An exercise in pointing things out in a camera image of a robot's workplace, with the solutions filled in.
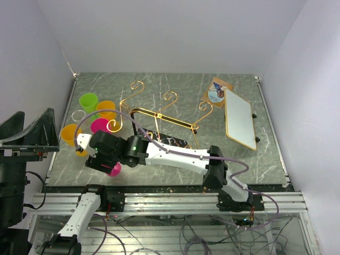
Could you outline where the clear wine glass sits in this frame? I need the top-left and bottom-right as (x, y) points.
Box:
(71, 110), (86, 123)

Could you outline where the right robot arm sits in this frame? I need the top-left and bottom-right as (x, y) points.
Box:
(76, 131), (255, 212)

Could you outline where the aluminium frame rail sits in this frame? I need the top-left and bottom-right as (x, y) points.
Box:
(31, 192), (308, 216)

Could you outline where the tangle of floor cables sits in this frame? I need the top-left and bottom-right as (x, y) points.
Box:
(63, 212), (298, 255)

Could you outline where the brown hello card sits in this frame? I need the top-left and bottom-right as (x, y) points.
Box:
(201, 77), (233, 109)

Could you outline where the gold wire wine glass rack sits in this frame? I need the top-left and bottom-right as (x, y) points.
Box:
(119, 80), (214, 149)

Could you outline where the orange wine glass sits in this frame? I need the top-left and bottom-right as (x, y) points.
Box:
(97, 100), (120, 131)
(61, 124), (88, 157)

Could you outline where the white board with gold frame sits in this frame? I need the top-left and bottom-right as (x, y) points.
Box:
(224, 89), (257, 151)

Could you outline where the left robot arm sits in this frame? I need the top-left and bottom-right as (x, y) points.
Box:
(1, 108), (108, 254)

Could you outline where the green wine glass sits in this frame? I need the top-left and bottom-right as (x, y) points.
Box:
(79, 93), (99, 114)

